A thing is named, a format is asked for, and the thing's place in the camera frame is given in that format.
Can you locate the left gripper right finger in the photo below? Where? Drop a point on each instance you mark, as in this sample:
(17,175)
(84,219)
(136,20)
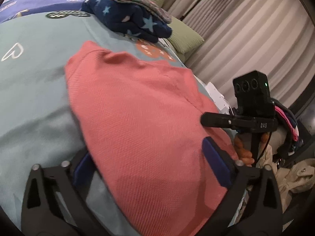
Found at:
(263,213)

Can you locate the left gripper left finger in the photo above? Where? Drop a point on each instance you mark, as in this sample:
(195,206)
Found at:
(52,204)

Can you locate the salmon pink garment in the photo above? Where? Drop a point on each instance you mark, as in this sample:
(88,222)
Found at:
(141,123)

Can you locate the pink and blue clothes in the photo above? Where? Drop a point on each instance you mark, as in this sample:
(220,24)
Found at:
(288,122)

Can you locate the right hand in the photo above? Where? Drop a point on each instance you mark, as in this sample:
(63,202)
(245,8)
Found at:
(241,141)

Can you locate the beige jacket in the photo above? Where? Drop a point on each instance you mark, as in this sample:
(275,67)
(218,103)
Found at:
(299,178)

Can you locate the teal patterned bed sheet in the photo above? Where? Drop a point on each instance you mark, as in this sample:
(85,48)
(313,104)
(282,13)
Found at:
(38,125)

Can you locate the beige curtain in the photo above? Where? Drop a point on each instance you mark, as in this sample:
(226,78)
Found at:
(275,37)

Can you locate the navy star-print folded garment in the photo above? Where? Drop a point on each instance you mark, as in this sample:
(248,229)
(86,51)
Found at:
(128,18)

